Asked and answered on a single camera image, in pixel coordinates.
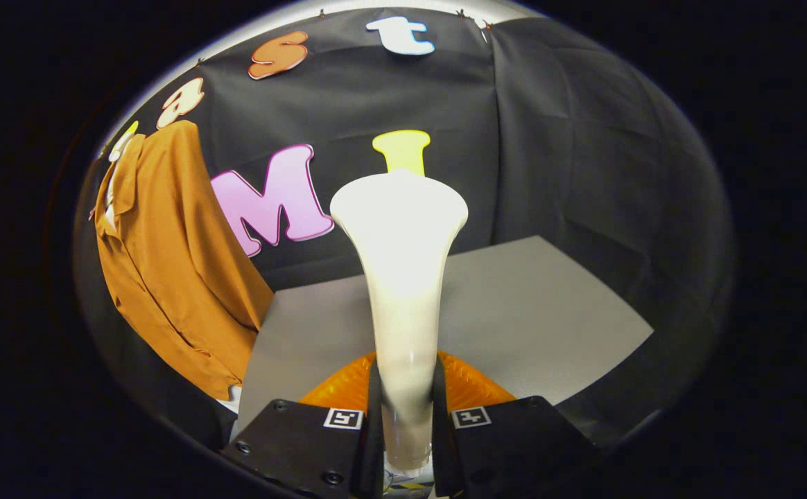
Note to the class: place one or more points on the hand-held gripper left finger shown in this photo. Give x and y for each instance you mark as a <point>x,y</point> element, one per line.
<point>306,450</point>

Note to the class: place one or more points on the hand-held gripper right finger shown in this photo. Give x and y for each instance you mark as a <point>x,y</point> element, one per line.
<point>514,443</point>

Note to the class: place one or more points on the white garment steamer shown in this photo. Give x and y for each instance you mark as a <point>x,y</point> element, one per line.
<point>403,277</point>

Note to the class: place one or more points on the brown button shirt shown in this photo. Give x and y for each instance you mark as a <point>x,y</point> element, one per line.
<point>168,263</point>

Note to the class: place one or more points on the grey cabinet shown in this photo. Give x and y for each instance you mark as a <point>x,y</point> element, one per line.
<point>549,312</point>

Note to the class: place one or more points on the black backdrop cloth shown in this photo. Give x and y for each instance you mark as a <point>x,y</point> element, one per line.
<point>584,173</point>

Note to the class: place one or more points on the white mannequin torso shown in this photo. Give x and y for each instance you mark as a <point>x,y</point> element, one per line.
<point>120,145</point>

